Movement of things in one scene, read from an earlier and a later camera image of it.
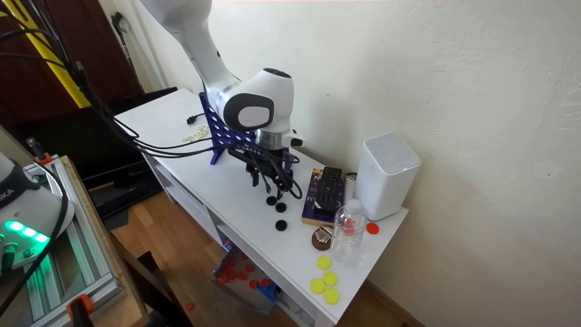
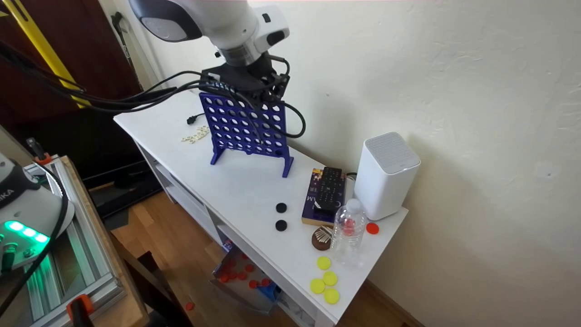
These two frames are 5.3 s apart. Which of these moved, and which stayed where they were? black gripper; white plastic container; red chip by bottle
Moved: black gripper
Stayed: red chip by bottle; white plastic container
